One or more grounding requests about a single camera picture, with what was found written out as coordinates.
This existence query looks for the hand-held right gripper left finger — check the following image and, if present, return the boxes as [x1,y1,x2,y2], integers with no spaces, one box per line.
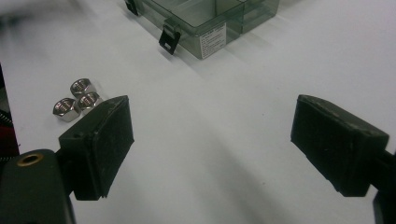
[55,94,135,201]

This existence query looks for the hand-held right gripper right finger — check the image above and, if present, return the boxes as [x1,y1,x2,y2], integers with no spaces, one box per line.
[290,94,396,198]

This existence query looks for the silver hex nut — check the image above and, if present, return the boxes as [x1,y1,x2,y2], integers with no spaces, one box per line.
[69,77,97,99]
[77,91,105,113]
[52,97,82,123]

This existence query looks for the clear grey compartment box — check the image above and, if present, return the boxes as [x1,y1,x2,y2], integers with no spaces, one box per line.
[124,0,280,61]

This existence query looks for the red and black object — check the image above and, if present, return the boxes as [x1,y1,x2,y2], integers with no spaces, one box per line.
[0,62,21,162]

